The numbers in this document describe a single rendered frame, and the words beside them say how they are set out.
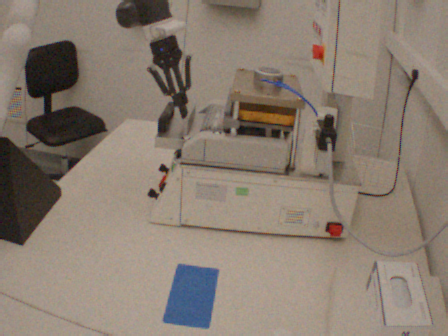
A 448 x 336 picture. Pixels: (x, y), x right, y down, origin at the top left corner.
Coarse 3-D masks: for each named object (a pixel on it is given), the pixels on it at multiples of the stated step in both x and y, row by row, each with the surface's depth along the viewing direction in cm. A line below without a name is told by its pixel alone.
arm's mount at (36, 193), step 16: (0, 144) 100; (0, 160) 102; (16, 160) 105; (0, 176) 104; (16, 176) 106; (32, 176) 115; (48, 176) 126; (0, 192) 106; (16, 192) 106; (32, 192) 116; (48, 192) 127; (0, 208) 108; (16, 208) 107; (32, 208) 117; (48, 208) 128; (0, 224) 110; (16, 224) 109; (32, 224) 117; (16, 240) 111
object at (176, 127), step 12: (192, 108) 137; (168, 120) 138; (180, 120) 139; (192, 120) 138; (168, 132) 130; (180, 132) 131; (192, 132) 131; (156, 144) 127; (168, 144) 127; (180, 144) 127
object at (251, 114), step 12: (240, 108) 124; (252, 108) 125; (264, 108) 126; (276, 108) 127; (288, 108) 128; (240, 120) 124; (252, 120) 124; (264, 120) 124; (276, 120) 123; (288, 120) 123
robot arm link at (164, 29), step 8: (152, 24) 120; (160, 24) 120; (168, 24) 120; (176, 24) 119; (184, 24) 120; (144, 32) 123; (152, 32) 121; (160, 32) 120; (168, 32) 118; (176, 32) 119; (152, 40) 124
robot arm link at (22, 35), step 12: (24, 24) 118; (12, 36) 114; (24, 36) 116; (0, 48) 116; (12, 48) 115; (24, 48) 118; (0, 60) 117; (12, 60) 118; (24, 60) 122; (0, 72) 117; (12, 72) 119; (0, 84) 117; (12, 84) 121; (0, 96) 117; (12, 96) 123
